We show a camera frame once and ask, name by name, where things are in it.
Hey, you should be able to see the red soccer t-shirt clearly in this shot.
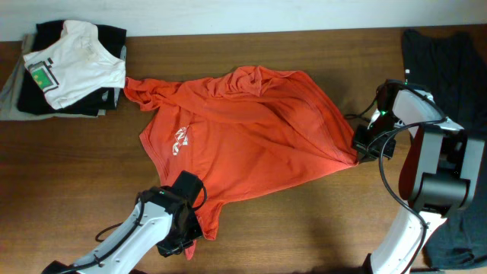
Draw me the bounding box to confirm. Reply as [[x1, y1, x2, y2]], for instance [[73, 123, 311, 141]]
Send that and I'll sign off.
[[124, 66, 358, 241]]

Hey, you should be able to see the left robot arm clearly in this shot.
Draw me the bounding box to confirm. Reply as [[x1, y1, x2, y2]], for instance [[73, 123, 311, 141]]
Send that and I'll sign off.
[[43, 171, 207, 274]]

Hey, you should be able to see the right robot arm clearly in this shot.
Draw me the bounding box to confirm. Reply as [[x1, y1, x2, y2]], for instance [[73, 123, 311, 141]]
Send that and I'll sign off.
[[352, 79, 485, 273]]

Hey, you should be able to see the black unfolded shirt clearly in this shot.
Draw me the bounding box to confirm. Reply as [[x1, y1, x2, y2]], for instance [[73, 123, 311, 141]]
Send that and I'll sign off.
[[402, 30, 486, 269]]

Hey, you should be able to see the white folded t-shirt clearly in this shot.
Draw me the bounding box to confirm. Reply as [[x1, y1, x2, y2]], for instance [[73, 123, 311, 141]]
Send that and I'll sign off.
[[23, 20, 126, 110]]

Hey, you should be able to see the black folded t-shirt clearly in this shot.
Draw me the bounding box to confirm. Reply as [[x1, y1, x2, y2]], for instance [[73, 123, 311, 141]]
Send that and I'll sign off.
[[17, 21, 126, 116]]

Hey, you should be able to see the grey folded t-shirt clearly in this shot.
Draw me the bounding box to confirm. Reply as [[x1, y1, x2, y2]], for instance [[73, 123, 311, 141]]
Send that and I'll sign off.
[[1, 33, 122, 121]]

